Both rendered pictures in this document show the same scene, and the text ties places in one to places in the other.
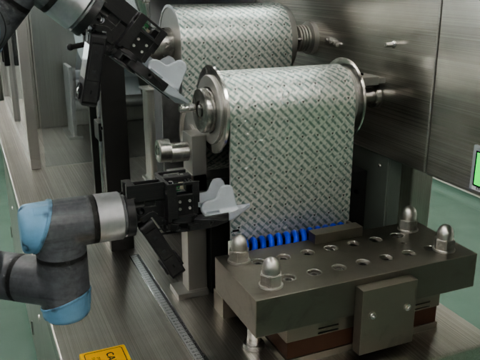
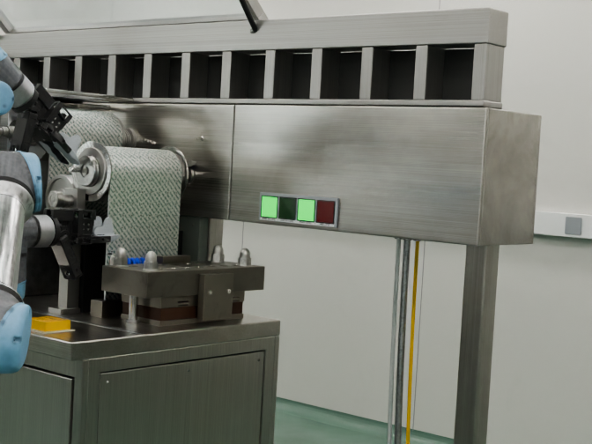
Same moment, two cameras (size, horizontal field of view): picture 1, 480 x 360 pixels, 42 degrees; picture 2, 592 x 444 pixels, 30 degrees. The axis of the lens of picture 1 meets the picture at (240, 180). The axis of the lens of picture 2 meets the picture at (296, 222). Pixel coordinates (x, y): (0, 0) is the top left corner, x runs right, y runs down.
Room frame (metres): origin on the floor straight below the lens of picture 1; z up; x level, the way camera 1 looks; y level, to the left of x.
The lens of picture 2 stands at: (-1.61, 0.79, 1.30)
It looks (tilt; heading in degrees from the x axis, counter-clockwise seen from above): 3 degrees down; 334
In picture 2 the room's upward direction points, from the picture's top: 3 degrees clockwise
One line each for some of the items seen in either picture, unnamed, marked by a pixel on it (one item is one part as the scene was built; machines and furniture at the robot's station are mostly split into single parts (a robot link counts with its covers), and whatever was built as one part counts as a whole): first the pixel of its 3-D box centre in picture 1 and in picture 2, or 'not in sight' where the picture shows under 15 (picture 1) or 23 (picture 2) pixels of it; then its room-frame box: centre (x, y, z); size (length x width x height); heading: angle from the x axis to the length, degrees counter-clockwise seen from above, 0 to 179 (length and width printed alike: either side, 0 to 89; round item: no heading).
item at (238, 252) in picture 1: (238, 247); (121, 256); (0.91, 0.00, 1.05); 0.04 x 0.04 x 0.04
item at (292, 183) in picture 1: (292, 189); (144, 229); (1.03, -0.09, 1.11); 0.23 x 0.01 x 0.18; 113
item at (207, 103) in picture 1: (205, 110); (87, 171); (1.03, 0.06, 1.25); 0.07 x 0.02 x 0.07; 23
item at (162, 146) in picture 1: (163, 151); (55, 199); (1.03, 0.13, 1.18); 0.04 x 0.02 x 0.04; 23
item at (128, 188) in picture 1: (161, 204); (68, 227); (0.93, 0.13, 1.12); 0.12 x 0.08 x 0.09; 113
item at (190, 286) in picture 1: (186, 216); (66, 250); (1.05, 0.10, 1.05); 0.06 x 0.05 x 0.31; 113
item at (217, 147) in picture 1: (211, 109); (92, 171); (1.03, 0.05, 1.25); 0.15 x 0.01 x 0.15; 23
